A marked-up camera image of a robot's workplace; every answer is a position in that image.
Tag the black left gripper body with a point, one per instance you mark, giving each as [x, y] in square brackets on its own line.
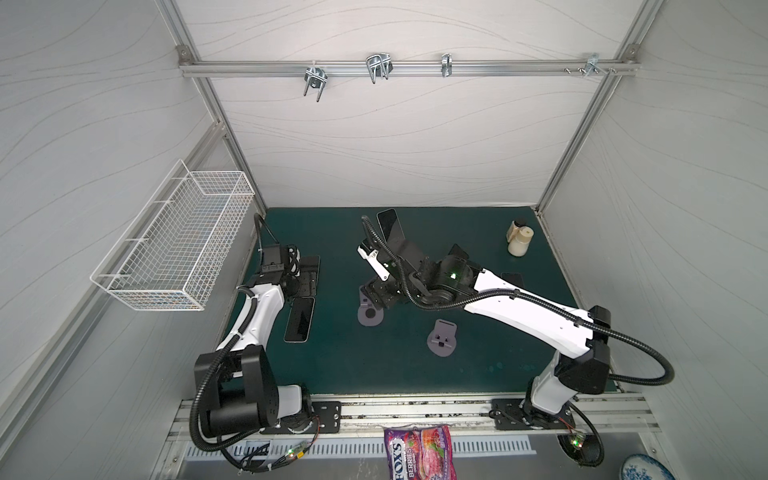
[293, 282]

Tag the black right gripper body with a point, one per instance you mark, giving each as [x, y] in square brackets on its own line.
[389, 257]

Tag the black phone silver edge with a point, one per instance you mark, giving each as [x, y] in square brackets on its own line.
[300, 320]

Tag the black phone light blue edge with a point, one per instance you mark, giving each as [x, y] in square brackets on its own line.
[309, 267]

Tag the black phone purple edge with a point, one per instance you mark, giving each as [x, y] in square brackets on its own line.
[515, 279]

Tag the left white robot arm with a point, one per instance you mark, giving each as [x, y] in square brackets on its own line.
[237, 394]

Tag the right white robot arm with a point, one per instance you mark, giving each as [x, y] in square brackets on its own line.
[580, 364]

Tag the grey round stand left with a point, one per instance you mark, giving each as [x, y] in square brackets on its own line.
[368, 314]

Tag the grey round stand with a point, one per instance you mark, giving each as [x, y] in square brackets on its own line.
[442, 339]
[368, 314]

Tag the black phone back centre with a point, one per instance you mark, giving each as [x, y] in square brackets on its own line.
[390, 226]

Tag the grey round stand front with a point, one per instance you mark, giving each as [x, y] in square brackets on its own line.
[442, 339]

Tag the white salt shaker beige cap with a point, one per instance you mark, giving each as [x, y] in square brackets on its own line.
[520, 241]

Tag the pink Fox's candy bag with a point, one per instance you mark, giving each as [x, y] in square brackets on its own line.
[420, 453]

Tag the metal U-bolt clamp left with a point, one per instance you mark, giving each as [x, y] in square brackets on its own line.
[315, 79]

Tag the metal u-bolt clamp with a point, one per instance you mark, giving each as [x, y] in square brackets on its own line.
[315, 79]
[379, 66]

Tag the metal U-bolt clamp middle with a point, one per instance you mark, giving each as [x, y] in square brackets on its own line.
[379, 66]

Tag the metal clamp small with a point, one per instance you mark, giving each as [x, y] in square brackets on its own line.
[446, 65]

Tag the blue white ceramic plate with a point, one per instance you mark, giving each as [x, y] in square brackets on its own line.
[644, 467]

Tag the aluminium top crossbar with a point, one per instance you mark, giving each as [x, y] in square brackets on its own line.
[401, 68]

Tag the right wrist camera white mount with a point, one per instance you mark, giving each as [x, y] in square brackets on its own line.
[370, 255]

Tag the white wire basket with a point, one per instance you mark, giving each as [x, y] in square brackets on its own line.
[171, 254]

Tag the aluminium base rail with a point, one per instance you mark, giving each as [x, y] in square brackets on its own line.
[469, 413]

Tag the metal bracket right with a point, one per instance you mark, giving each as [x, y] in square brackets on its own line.
[591, 67]

